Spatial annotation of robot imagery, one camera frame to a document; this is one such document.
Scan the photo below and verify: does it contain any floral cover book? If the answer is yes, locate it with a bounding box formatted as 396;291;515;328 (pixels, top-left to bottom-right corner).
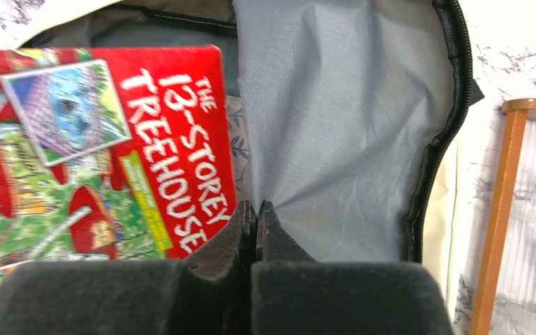
226;96;249;200

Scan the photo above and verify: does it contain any cream canvas backpack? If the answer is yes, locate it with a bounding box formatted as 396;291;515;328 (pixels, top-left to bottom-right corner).
17;1;475;296

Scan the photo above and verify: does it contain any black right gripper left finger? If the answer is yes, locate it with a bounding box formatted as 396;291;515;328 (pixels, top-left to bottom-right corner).
0;201;255;334

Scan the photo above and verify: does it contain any red cover book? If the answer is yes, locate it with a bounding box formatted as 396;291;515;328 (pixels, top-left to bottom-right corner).
0;45;237;285

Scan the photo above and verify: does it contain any wooden rack with clear slats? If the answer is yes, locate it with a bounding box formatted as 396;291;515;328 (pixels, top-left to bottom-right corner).
469;98;536;334

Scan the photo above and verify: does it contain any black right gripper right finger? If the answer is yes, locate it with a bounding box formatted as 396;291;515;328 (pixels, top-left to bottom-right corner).
251;201;452;334

